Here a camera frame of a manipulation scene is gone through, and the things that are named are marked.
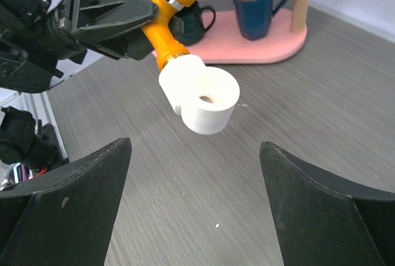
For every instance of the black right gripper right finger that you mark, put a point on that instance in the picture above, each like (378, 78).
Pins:
(323, 219)

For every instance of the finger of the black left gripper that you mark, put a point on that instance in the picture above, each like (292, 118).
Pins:
(132, 45)
(109, 17)

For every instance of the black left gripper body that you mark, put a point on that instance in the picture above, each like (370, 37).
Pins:
(53, 38)

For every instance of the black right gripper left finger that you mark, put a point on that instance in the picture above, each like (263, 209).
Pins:
(65, 216)

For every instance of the orange faucet with chrome knob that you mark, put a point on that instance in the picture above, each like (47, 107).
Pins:
(158, 32)

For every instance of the white PVC elbow fitting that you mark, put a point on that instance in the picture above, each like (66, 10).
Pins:
(203, 96)

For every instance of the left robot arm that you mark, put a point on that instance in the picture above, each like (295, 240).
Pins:
(21, 71)

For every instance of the black mug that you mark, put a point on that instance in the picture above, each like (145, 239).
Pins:
(193, 26)

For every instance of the dark blue mug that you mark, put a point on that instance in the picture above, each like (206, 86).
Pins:
(254, 17)

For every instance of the pink three-tier shelf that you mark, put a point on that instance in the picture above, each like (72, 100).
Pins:
(224, 44)

